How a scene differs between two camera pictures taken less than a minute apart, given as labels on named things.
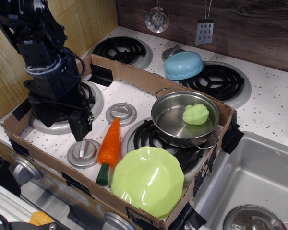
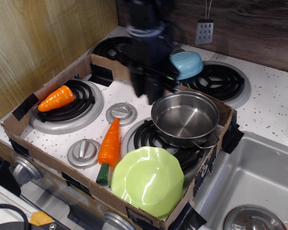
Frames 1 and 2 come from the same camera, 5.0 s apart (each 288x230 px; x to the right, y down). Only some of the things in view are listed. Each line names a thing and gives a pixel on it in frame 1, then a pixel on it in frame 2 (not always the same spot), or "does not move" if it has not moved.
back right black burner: x=224 y=80 does not move
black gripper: x=55 y=98 -> x=148 y=60
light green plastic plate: x=150 y=178 does not move
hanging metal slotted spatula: x=205 y=28 does not move
